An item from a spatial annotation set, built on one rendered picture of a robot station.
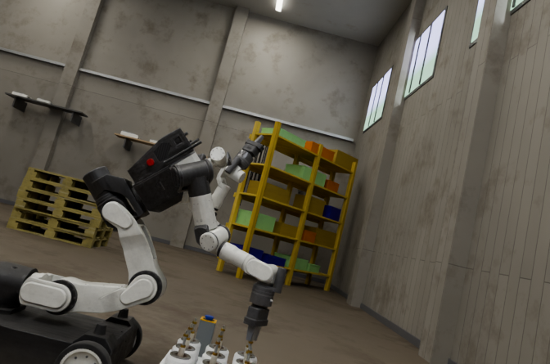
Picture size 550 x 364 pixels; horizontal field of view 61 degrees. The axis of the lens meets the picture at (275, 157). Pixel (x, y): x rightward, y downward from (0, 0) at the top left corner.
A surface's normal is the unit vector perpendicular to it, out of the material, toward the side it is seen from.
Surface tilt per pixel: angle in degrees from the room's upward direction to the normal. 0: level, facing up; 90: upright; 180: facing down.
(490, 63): 90
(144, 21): 90
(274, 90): 90
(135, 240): 113
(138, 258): 90
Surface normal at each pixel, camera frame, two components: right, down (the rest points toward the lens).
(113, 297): -0.32, 0.04
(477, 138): 0.07, -0.15
